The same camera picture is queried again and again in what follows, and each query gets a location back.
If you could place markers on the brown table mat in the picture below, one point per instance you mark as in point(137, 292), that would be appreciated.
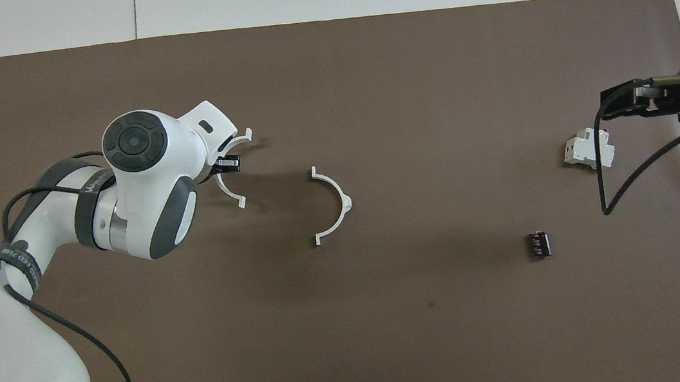
point(397, 340)

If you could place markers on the dark cylindrical capacitor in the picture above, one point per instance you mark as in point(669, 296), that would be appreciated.
point(539, 244)

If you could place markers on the white half clamp with nub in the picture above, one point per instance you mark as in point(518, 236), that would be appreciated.
point(341, 207)

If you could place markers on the white half pipe clamp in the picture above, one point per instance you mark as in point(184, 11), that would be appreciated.
point(228, 191)

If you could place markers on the white circuit breaker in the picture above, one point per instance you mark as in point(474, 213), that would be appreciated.
point(588, 151)

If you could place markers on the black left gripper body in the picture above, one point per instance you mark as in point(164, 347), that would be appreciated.
point(218, 166)

